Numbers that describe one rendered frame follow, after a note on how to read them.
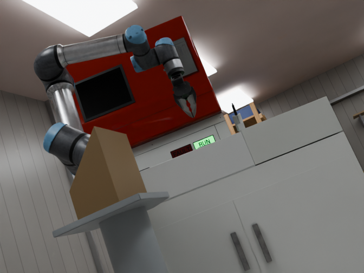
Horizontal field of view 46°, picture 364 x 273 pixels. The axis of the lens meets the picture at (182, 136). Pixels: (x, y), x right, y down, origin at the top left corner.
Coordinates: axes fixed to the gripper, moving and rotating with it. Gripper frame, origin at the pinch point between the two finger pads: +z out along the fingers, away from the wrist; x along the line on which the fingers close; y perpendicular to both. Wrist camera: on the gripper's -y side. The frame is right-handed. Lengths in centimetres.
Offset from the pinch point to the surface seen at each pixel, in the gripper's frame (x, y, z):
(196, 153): 3.9, -4.0, 16.2
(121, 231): 34, -35, 36
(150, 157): 29, 58, -2
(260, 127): -22.4, -3.9, 16.2
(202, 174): 4.9, -4.0, 24.6
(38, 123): 183, 329, -157
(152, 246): 27, -31, 44
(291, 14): -179, 399, -192
